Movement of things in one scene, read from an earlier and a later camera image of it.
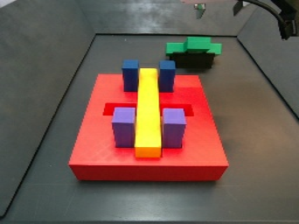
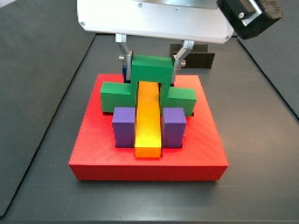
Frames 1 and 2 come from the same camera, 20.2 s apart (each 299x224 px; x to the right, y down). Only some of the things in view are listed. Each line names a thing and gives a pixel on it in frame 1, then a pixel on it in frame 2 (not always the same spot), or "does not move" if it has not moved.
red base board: x=200 y=161 does not move
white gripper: x=201 y=9 → x=189 y=20
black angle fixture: x=193 y=60 does not move
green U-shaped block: x=194 y=45 → x=149 y=69
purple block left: x=173 y=128 does not move
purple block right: x=125 y=120 does not move
